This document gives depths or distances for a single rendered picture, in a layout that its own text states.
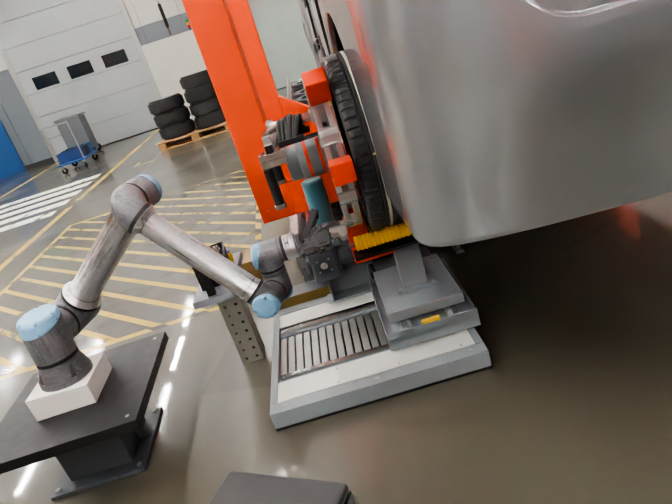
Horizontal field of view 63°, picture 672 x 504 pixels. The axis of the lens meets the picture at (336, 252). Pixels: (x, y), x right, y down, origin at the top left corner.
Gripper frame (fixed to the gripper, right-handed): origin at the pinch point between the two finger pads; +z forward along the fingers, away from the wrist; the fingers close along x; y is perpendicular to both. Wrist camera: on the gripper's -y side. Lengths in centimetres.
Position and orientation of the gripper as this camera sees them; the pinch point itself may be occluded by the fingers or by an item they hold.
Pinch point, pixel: (350, 222)
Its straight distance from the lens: 194.0
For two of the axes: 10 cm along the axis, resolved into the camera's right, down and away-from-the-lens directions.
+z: 9.6, -2.9, -0.3
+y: 2.6, 8.9, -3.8
